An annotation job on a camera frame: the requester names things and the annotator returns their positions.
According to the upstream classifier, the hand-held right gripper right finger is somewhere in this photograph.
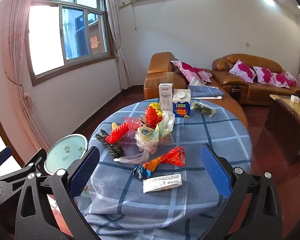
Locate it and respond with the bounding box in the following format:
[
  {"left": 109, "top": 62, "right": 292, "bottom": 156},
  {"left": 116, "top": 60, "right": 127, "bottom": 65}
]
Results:
[{"left": 199, "top": 144, "right": 283, "bottom": 240}]

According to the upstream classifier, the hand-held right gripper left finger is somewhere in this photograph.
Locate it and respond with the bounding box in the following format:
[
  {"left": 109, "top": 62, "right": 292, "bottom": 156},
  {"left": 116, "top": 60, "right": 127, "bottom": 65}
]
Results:
[{"left": 15, "top": 145, "right": 100, "bottom": 240}]

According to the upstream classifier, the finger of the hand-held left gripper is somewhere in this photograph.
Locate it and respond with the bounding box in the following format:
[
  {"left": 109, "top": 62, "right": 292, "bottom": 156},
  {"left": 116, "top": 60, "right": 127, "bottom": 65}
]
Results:
[
  {"left": 0, "top": 146, "right": 13, "bottom": 178},
  {"left": 0, "top": 148, "right": 47, "bottom": 181}
]

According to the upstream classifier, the light teal cartoon bin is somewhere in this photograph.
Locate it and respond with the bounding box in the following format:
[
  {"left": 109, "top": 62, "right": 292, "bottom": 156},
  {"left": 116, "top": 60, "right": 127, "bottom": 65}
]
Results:
[{"left": 44, "top": 134, "right": 92, "bottom": 198}]

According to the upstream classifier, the black crinkled wrapper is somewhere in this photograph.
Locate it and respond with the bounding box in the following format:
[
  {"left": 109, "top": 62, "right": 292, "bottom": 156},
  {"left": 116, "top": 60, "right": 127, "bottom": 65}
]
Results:
[{"left": 95, "top": 129, "right": 125, "bottom": 158}]

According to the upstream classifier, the orange red foil wrapper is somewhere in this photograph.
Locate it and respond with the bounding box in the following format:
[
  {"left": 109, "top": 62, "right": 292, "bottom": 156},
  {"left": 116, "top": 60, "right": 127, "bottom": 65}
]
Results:
[{"left": 142, "top": 147, "right": 186, "bottom": 170}]

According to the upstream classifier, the red honeycomb wrapper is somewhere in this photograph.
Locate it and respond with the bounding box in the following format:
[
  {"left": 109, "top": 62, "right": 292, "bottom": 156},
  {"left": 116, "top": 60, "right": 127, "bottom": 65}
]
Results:
[{"left": 105, "top": 123, "right": 129, "bottom": 144}]

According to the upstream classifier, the translucent beige plastic bag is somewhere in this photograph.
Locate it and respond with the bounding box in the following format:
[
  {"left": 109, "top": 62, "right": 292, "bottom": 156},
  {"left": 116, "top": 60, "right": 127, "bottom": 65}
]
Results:
[{"left": 114, "top": 134, "right": 174, "bottom": 165}]

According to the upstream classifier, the white labelled packet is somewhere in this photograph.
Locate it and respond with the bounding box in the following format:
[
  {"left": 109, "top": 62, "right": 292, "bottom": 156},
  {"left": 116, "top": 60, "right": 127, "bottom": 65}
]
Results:
[{"left": 143, "top": 173, "right": 183, "bottom": 194}]

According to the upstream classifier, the blue candy wrapper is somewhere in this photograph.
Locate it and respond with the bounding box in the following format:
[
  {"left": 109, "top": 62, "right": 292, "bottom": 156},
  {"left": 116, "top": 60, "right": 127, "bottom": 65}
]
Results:
[{"left": 133, "top": 164, "right": 153, "bottom": 180}]

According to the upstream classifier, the pink plastic bag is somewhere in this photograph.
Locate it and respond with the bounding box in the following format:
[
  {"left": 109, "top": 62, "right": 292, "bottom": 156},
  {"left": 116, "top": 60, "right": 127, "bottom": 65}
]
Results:
[{"left": 125, "top": 116, "right": 143, "bottom": 138}]

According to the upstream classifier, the clear printed plastic bag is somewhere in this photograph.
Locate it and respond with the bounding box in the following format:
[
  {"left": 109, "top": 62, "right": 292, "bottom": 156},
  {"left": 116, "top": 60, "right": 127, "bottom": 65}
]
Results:
[{"left": 134, "top": 110, "right": 176, "bottom": 147}]

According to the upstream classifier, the red plastic bag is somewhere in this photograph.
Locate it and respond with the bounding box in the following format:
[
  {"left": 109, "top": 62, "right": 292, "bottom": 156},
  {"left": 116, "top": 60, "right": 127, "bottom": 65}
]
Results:
[{"left": 145, "top": 106, "right": 163, "bottom": 128}]

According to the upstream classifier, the blue plaid tablecloth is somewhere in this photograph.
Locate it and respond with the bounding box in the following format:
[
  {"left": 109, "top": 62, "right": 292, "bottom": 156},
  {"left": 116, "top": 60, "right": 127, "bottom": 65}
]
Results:
[{"left": 75, "top": 99, "right": 253, "bottom": 240}]

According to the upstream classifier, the dark seaweed snack packet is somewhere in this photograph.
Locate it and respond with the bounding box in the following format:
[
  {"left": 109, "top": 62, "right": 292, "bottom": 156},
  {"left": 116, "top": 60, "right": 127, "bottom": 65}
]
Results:
[{"left": 191, "top": 101, "right": 217, "bottom": 117}]

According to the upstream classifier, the blue carton with white cap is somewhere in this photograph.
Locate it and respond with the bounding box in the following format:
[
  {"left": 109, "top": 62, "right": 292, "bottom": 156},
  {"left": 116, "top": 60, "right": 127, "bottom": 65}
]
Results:
[{"left": 172, "top": 92, "right": 192, "bottom": 118}]

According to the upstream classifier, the folded blue plaid cloth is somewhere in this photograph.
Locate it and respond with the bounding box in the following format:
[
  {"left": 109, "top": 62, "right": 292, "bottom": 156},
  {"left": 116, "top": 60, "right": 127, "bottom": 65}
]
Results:
[{"left": 187, "top": 85, "right": 224, "bottom": 100}]

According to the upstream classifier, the dark wooden coffee table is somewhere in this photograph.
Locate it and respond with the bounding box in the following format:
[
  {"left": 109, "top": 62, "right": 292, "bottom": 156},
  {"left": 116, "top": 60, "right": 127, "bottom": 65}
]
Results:
[{"left": 264, "top": 94, "right": 300, "bottom": 165}]

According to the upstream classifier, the white milk carton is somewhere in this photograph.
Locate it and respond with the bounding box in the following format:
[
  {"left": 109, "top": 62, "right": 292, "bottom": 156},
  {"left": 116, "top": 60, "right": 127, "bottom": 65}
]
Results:
[{"left": 158, "top": 83, "right": 174, "bottom": 112}]

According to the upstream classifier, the pink floral curtain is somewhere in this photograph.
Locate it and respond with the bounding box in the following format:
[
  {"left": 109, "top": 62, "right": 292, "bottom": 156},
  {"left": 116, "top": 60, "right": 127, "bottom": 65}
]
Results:
[{"left": 0, "top": 0, "right": 50, "bottom": 157}]

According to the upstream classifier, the pink floral pillow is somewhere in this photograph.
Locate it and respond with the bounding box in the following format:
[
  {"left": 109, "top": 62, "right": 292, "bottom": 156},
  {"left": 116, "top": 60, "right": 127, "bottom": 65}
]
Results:
[
  {"left": 272, "top": 72, "right": 297, "bottom": 88},
  {"left": 229, "top": 59, "right": 257, "bottom": 83},
  {"left": 170, "top": 60, "right": 212, "bottom": 84},
  {"left": 252, "top": 66, "right": 278, "bottom": 84}
]

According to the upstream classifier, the tan leather chaise sofa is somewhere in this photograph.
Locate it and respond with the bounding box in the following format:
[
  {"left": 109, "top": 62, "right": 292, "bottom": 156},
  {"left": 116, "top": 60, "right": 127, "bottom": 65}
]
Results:
[{"left": 144, "top": 52, "right": 249, "bottom": 128}]

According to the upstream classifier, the sliding glass window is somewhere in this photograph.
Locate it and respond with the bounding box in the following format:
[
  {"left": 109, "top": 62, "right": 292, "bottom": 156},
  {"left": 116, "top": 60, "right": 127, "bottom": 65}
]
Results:
[{"left": 27, "top": 0, "right": 115, "bottom": 87}]

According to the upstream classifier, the pale grey curtain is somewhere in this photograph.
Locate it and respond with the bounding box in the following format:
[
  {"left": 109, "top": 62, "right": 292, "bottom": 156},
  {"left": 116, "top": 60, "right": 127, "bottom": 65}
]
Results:
[{"left": 100, "top": 0, "right": 132, "bottom": 90}]

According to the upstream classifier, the white air conditioner pipe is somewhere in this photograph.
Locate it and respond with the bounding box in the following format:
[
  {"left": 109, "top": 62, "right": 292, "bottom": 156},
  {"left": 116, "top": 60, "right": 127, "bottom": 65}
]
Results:
[{"left": 119, "top": 0, "right": 137, "bottom": 30}]

